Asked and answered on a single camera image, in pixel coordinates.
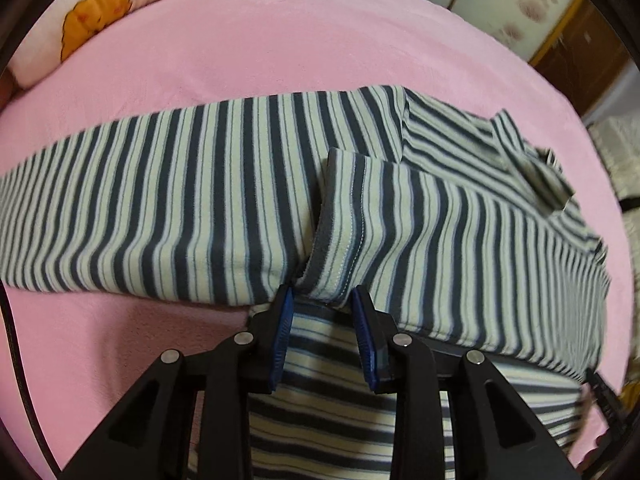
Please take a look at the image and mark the pink blanket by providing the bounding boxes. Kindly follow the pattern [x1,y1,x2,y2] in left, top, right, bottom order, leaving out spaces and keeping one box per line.
[0,0,623,480]

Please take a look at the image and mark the brown wooden cabinet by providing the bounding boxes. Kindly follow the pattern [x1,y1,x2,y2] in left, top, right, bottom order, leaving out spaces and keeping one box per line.
[530,0,633,116]

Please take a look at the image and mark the white lace-covered furniture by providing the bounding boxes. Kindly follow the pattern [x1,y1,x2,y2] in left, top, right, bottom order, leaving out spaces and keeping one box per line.
[585,112,640,201]

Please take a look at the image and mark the black cable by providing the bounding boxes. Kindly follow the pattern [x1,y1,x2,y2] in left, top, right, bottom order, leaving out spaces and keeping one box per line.
[0,280,56,461]

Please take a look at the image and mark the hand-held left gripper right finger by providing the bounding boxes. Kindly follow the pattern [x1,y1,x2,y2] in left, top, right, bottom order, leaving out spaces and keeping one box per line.
[351,286,581,480]

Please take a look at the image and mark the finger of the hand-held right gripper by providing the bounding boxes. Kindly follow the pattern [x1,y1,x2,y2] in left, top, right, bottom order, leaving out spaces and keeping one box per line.
[582,367,628,441]

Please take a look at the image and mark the striped long-sleeve shirt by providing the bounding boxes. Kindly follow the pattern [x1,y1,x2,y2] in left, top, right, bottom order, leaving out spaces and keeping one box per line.
[0,84,613,480]

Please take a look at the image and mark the cartoon print pillow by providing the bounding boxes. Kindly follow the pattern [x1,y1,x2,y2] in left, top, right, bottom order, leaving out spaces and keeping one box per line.
[10,0,223,88]

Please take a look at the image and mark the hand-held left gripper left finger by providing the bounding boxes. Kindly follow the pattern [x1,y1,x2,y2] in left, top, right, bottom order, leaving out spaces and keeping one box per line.
[60,285,294,480]

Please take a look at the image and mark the floral wardrobe door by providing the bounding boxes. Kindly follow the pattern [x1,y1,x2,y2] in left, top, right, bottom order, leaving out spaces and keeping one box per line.
[295,0,583,63]

